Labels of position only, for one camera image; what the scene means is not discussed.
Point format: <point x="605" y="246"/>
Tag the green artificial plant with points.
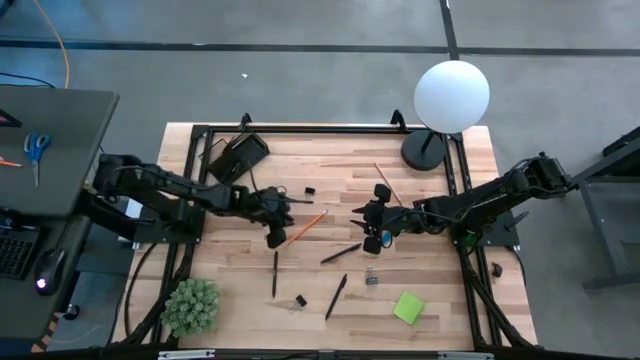
<point x="190" y="307"/>

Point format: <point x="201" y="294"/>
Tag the black aluminium table frame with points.
<point x="325" y="129"/>

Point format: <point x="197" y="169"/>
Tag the black pen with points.
<point x="341" y="253"/>
<point x="275" y="274"/>
<point x="336" y="297"/>

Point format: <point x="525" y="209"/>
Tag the black round cap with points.
<point x="71" y="311"/>

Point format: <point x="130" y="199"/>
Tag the orange pencil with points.
<point x="307" y="228"/>

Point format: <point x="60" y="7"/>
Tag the natural wood pencil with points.
<point x="381" y="172"/>

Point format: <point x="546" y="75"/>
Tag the blue eraser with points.
<point x="386" y="239"/>

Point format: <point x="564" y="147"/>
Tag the left arm's black gripper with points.
<point x="265" y="210"/>

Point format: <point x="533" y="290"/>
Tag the white globe table lamp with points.
<point x="450" y="95"/>

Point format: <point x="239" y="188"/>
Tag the green sticky note pad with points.
<point x="408" y="308"/>

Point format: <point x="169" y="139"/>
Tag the small brown knob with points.
<point x="496" y="270"/>

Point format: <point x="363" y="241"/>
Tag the orange marker pen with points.
<point x="10" y="163"/>

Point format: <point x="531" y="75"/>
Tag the dark metal cart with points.
<point x="592" y="220"/>

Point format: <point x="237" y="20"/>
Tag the black frame bracket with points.
<point x="397" y="120"/>
<point x="245" y="121"/>

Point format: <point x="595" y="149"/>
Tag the grey side desk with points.
<point x="70" y="130"/>

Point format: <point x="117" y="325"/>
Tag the right arm's black gripper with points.
<point x="395" y="220"/>

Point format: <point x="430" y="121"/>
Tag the black keyboard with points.
<point x="15" y="252"/>

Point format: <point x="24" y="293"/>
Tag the black tablet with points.
<point x="7" y="120"/>

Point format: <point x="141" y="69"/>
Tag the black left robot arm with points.
<point x="165" y="182"/>

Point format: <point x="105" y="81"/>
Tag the silver aluminium bar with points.
<point x="465" y="356"/>
<point x="185" y="355"/>

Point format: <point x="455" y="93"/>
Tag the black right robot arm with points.
<point x="490" y="195"/>

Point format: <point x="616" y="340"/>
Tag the black computer mouse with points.
<point x="50" y="270"/>

